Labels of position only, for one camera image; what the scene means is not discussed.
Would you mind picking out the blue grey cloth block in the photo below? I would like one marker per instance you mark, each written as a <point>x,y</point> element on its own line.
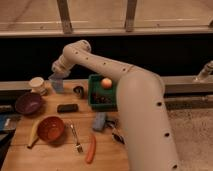
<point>99,121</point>

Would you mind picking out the metal faucet fixture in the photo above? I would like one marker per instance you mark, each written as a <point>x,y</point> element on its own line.
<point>205,72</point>

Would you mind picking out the metal fork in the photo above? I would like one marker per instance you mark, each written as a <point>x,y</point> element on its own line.
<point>77,143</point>

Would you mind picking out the black rectangular sponge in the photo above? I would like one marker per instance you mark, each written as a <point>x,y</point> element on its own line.
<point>66,108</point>

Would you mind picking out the blue plastic cup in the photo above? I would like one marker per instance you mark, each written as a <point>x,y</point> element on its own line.
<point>57,85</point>

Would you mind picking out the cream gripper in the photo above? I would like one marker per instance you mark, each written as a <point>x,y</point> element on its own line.
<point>61,68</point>

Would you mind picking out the white ceramic mug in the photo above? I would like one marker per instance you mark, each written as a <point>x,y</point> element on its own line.
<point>37,85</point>

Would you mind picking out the purple bowl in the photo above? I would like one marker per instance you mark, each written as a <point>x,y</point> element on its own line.
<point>28,103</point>

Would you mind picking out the orange bowl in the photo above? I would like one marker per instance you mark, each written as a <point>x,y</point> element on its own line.
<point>50,129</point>

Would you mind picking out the orange peach fruit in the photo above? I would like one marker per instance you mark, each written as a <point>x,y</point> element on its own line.
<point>106,83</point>

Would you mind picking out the green plastic tray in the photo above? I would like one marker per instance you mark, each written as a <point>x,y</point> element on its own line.
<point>94,87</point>

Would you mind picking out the yellow banana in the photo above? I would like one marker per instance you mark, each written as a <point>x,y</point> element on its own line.
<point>33,134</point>

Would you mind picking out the dark grape bunch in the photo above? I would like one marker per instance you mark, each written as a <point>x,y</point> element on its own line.
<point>101,99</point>

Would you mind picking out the grey towel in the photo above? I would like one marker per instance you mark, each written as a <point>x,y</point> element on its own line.
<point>56,76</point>

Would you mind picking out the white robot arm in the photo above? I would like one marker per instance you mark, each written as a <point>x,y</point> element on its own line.
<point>140,103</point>

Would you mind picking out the orange carrot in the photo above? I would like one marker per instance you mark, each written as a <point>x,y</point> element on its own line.
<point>91,150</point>

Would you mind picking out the small metal cup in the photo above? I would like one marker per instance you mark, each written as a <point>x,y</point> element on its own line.
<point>79,91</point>

